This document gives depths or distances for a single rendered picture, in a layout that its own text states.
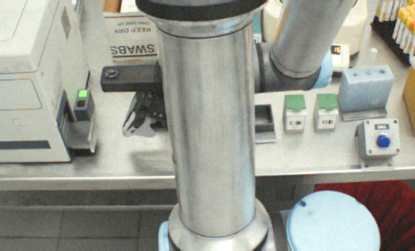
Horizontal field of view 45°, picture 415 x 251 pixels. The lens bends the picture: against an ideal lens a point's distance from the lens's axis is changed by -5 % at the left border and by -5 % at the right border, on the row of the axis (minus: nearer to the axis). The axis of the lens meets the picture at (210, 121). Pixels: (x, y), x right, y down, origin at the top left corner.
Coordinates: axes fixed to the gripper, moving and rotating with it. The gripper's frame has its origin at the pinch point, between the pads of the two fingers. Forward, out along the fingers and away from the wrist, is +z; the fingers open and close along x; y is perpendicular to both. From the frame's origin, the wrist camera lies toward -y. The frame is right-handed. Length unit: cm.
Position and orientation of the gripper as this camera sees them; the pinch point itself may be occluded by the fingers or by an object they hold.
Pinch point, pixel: (123, 129)
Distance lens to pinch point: 104.5
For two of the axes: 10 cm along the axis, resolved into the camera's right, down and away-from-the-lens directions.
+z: -4.7, 5.8, 6.6
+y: 8.8, 3.0, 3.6
